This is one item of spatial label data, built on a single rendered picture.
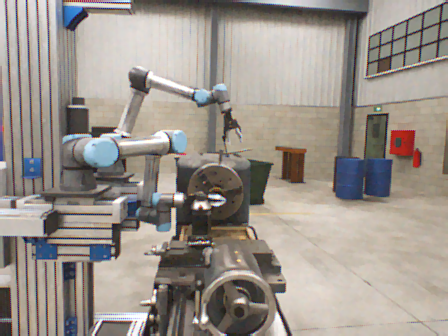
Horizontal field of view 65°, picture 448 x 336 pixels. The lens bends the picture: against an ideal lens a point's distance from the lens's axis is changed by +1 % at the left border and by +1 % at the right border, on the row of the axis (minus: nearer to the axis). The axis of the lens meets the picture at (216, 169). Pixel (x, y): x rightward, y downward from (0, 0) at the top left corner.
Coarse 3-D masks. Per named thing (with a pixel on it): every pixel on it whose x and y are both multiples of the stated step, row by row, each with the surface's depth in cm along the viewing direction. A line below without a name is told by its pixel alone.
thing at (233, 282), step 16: (208, 256) 78; (224, 256) 78; (240, 256) 77; (208, 272) 76; (224, 272) 67; (240, 272) 66; (256, 272) 73; (208, 288) 66; (224, 288) 67; (240, 288) 70; (256, 288) 71; (208, 304) 67; (224, 304) 71; (240, 304) 66; (256, 304) 67; (272, 304) 67; (224, 320) 67; (240, 320) 73; (256, 320) 74; (272, 320) 67
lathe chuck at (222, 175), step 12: (204, 168) 193; (216, 168) 193; (228, 168) 193; (192, 180) 193; (216, 180) 194; (228, 180) 194; (240, 180) 194; (192, 192) 194; (228, 204) 195; (240, 204) 196; (216, 216) 196; (228, 216) 196
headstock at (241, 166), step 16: (176, 160) 231; (192, 160) 210; (208, 160) 211; (224, 160) 212; (240, 160) 212; (176, 176) 210; (240, 176) 210; (176, 192) 211; (176, 208) 212; (240, 208) 212
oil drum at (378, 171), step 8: (368, 160) 825; (376, 160) 808; (384, 160) 803; (392, 160) 814; (368, 168) 826; (376, 168) 810; (384, 168) 805; (368, 176) 826; (376, 176) 811; (384, 176) 807; (368, 184) 826; (376, 184) 813; (384, 184) 809; (368, 192) 827; (376, 192) 814; (384, 192) 811
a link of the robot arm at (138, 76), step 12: (132, 72) 191; (144, 72) 189; (132, 84) 197; (144, 84) 190; (156, 84) 189; (168, 84) 189; (180, 84) 189; (180, 96) 191; (192, 96) 188; (204, 96) 186
